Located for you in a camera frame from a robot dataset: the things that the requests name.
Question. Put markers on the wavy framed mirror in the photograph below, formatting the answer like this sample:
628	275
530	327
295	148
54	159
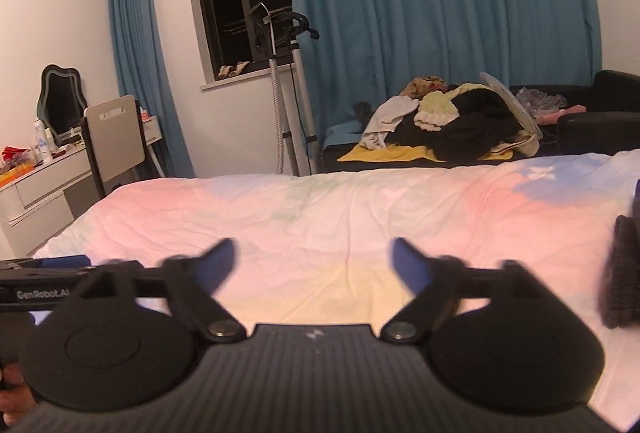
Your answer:
62	103

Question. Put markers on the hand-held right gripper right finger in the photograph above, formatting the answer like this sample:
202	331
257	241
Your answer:
407	264

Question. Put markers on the black low bench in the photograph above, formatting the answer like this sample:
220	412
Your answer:
350	166

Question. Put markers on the black pants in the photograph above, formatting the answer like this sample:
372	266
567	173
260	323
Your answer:
622	273

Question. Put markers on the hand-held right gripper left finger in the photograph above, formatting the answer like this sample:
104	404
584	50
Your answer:
220	259

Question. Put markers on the red packet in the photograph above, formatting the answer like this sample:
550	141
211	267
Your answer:
12	153

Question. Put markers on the cloth on windowsill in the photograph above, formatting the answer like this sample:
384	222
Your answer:
234	69

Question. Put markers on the pale yellow garment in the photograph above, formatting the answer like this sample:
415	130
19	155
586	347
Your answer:
437	108

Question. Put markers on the white spray bottle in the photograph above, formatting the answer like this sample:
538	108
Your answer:
43	143

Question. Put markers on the black armchair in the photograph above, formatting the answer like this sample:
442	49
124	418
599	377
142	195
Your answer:
595	133

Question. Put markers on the white dressing table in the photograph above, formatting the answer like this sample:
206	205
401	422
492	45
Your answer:
45	183

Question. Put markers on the pink item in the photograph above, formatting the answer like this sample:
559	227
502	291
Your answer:
560	114

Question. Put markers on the brown garment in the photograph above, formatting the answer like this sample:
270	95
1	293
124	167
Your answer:
420	87

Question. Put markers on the bed with pastel sheet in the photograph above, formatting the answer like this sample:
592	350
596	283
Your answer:
325	213

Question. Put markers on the beige chair with dark frame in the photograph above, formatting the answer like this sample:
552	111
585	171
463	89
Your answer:
115	138

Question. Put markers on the standing garment steamer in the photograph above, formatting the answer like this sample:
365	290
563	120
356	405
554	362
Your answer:
260	25

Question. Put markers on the clear plastic bag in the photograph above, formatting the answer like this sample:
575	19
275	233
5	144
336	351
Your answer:
542	99

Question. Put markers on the white garment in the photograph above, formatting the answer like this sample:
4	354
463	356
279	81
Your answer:
392	113

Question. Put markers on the narrow blue curtain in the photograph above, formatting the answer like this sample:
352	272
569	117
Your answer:
145	63

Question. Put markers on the wide blue curtain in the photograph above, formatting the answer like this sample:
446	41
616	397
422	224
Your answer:
425	13

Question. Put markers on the black garment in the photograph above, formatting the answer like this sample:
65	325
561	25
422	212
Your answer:
475	128

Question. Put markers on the pile of mixed clothes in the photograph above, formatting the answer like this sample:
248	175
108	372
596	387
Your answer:
380	154

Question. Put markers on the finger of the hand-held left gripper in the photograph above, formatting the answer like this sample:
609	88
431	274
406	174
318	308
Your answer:
60	262

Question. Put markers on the person's left hand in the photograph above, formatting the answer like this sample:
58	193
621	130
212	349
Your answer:
17	395

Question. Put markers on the orange tray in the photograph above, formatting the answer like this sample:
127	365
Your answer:
15	175

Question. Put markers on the blue cloth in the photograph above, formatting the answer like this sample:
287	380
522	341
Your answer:
342	135

